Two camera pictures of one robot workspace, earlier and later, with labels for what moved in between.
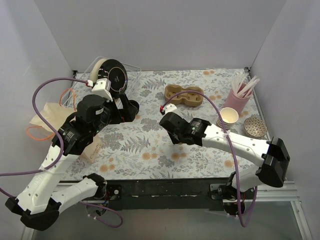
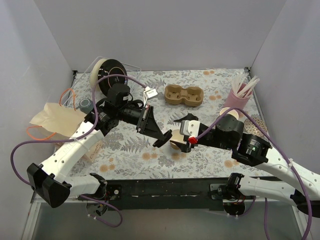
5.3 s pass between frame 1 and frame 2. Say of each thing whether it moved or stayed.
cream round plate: stayed
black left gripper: moved
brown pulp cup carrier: stayed
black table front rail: stayed
